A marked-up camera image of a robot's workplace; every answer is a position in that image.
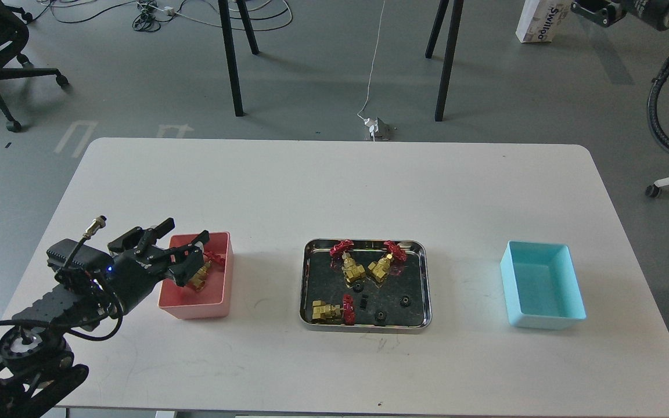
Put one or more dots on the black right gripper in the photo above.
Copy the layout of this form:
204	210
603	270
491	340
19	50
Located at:
607	13

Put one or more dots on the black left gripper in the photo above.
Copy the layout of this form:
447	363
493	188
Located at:
134	278

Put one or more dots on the brass valve red handle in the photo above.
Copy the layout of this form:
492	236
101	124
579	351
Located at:
340	255
381	269
334	314
199	279

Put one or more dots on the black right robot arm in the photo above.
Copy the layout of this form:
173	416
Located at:
606	13

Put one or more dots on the pink plastic box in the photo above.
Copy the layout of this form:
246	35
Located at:
214	301

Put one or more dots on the white cardboard box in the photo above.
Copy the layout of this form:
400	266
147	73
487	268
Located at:
540	20

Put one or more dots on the light blue plastic box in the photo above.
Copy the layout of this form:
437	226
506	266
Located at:
540	286

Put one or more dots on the black table leg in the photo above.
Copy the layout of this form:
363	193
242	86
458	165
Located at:
247	26
449	53
436	28
230	53

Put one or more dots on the shiny metal tray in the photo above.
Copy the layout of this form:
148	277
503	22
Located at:
322	281

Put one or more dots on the floor power socket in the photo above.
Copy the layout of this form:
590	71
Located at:
377	130

